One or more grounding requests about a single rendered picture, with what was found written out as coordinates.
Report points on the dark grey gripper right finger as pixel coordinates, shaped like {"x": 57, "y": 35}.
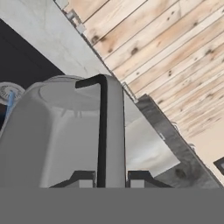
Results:
{"x": 138, "y": 176}

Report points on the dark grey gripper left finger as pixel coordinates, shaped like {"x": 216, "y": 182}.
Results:
{"x": 84, "y": 176}

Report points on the round grey sink drain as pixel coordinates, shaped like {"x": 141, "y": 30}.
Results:
{"x": 16, "y": 89}

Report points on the black sink basin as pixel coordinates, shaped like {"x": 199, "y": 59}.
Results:
{"x": 20, "y": 58}

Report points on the dark grey wooden cabinet front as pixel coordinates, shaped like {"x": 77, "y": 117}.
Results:
{"x": 178, "y": 157}

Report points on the dark flat rectangle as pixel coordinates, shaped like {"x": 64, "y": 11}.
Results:
{"x": 220, "y": 165}

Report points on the blue sponge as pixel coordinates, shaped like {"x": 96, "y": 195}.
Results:
{"x": 10, "y": 103}

